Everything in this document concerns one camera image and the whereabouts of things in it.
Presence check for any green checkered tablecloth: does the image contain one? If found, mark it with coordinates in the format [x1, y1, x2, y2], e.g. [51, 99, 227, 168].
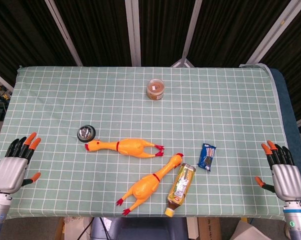
[0, 65, 293, 221]

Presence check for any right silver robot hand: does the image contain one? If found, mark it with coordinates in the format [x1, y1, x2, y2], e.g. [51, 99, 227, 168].
[254, 140, 301, 202]

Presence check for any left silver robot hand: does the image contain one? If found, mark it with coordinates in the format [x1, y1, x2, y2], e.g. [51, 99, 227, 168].
[0, 132, 42, 195]

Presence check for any cardboard box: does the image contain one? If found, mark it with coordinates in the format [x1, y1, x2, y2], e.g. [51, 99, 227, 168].
[186, 216, 223, 240]

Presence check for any blue cookie packet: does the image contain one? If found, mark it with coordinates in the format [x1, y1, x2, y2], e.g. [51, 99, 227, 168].
[196, 142, 217, 173]

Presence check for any brown lidded plastic jar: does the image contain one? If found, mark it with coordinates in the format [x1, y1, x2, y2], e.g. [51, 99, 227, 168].
[146, 78, 165, 101]

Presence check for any yellow tea bottle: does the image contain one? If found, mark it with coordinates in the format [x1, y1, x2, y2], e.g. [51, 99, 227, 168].
[164, 162, 197, 217]

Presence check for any white partition frame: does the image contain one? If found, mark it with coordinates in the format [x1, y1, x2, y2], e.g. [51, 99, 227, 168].
[0, 0, 301, 127]

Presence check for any yellow rubber chicken toy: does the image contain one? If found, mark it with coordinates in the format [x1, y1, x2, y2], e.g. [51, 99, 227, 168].
[115, 152, 185, 216]
[84, 137, 166, 160]

